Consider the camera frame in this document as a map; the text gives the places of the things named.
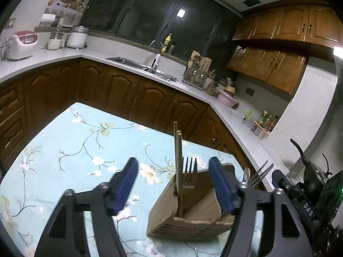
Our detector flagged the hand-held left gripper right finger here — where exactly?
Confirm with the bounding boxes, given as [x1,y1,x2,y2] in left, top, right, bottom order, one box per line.
[208,157,314,257]

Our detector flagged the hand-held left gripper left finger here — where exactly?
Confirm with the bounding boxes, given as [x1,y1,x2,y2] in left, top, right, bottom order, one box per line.
[35,157,140,257]

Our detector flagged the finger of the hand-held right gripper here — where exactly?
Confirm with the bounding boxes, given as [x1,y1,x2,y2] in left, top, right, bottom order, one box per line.
[271,169,320,223]

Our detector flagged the wooden chopstick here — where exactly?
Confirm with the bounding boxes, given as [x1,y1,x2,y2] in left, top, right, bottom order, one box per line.
[173,121,180,196]
[176,130,184,218]

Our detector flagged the wooden utensil holder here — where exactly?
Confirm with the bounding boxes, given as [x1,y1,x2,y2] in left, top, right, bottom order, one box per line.
[146,163,240,243]

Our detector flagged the blue floral tablecloth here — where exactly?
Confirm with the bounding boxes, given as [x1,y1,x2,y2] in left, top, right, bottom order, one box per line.
[0,102,264,257]

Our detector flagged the wooden spice rack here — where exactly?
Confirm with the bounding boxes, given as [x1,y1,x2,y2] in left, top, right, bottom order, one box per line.
[250,110,279,141]

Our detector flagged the pink pot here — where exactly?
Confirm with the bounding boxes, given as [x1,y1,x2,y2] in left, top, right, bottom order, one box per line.
[217,85,239,109]

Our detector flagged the brown wooden lower cabinets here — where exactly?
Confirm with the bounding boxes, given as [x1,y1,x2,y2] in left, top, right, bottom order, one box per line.
[0,59,268,193]

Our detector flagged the brown wooden cabinets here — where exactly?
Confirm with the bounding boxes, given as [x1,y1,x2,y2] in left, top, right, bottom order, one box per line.
[0,59,268,193]
[226,0,343,95]

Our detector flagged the knife block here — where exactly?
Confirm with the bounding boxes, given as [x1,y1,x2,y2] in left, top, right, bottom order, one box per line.
[212,76,223,94]

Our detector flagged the metal dish rack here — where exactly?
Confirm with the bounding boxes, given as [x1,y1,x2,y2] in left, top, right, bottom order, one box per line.
[183,56,215,89]

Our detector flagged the steel sink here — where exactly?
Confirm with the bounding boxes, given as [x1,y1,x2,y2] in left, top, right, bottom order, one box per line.
[105,56,179,83]

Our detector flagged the wooden cutting board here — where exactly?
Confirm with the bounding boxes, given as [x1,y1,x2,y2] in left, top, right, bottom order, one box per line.
[188,50,212,73]

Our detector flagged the grey kitchen countertop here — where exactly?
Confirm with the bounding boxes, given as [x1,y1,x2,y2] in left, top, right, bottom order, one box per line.
[0,36,295,182]

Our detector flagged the yellow detergent bottle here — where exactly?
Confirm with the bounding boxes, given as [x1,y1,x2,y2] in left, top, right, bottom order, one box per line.
[161,33,172,52]

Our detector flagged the white jar with metal lid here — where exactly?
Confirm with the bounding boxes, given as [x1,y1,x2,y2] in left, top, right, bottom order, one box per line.
[66,25,89,49]

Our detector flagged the small white blender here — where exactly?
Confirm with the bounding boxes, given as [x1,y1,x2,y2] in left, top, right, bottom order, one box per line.
[48,31,66,51]

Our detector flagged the brown wooden upper cabinets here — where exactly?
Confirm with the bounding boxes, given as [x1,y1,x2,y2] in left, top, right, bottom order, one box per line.
[226,0,343,95]

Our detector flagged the dark kitchen window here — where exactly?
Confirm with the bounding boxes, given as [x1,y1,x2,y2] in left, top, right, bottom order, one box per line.
[84,0,243,67]

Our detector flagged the white rice cooker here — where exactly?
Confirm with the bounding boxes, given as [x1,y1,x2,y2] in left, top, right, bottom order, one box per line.
[5,31,38,61]

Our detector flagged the white box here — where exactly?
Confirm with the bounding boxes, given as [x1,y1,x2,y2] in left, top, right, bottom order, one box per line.
[40,13,57,27]

